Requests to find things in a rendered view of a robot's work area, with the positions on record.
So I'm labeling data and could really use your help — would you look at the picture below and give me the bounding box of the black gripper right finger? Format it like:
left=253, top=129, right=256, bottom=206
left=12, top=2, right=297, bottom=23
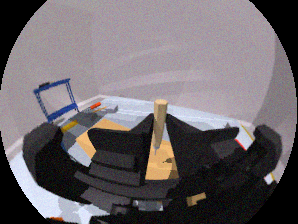
left=165, top=115, right=239, bottom=179

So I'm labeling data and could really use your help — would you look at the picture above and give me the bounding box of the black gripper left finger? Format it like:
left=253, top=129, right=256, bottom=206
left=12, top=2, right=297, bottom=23
left=88, top=113, right=153, bottom=180

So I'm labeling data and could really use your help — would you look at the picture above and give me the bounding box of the tan wooden floor panel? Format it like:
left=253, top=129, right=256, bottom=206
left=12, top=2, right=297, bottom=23
left=76, top=119, right=206, bottom=206

